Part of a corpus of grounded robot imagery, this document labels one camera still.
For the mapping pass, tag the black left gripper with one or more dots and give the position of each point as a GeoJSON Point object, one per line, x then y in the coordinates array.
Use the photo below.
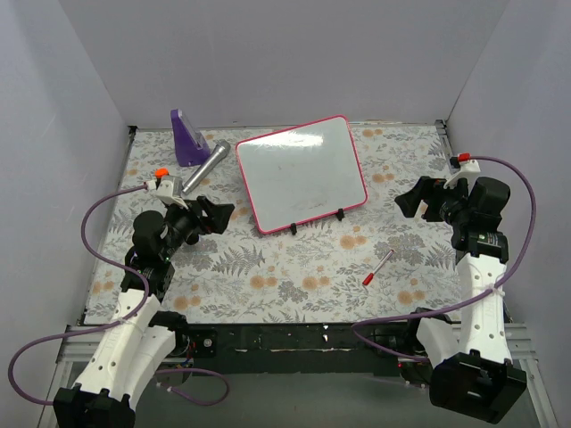
{"type": "Point", "coordinates": [201, 214]}

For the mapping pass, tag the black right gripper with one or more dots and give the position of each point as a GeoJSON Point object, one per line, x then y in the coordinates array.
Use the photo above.
{"type": "Point", "coordinates": [428, 199]}

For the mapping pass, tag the white red whiteboard marker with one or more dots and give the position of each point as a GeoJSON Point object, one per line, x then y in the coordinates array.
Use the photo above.
{"type": "Point", "coordinates": [377, 268]}

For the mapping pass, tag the pink framed whiteboard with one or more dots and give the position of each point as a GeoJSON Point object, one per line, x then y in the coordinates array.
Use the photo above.
{"type": "Point", "coordinates": [301, 173]}

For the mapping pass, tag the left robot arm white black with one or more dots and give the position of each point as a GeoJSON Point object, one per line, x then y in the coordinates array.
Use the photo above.
{"type": "Point", "coordinates": [107, 392]}

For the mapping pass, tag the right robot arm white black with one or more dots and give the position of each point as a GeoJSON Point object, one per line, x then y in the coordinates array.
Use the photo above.
{"type": "Point", "coordinates": [472, 374]}

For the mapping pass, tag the silver microphone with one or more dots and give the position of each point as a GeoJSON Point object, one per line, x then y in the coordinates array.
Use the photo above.
{"type": "Point", "coordinates": [219, 153]}

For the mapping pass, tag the purple wedge stand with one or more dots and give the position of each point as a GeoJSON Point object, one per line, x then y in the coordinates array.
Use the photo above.
{"type": "Point", "coordinates": [191, 148]}

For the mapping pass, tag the black torch with orange cap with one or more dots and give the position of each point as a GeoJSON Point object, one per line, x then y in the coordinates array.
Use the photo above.
{"type": "Point", "coordinates": [159, 173]}

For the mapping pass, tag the floral patterned table mat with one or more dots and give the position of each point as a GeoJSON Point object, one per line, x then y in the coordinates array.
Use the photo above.
{"type": "Point", "coordinates": [315, 234]}

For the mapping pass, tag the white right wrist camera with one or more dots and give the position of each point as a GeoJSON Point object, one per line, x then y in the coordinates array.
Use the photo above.
{"type": "Point", "coordinates": [464, 166]}

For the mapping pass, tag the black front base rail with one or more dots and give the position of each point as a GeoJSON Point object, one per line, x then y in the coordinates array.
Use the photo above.
{"type": "Point", "coordinates": [284, 348]}

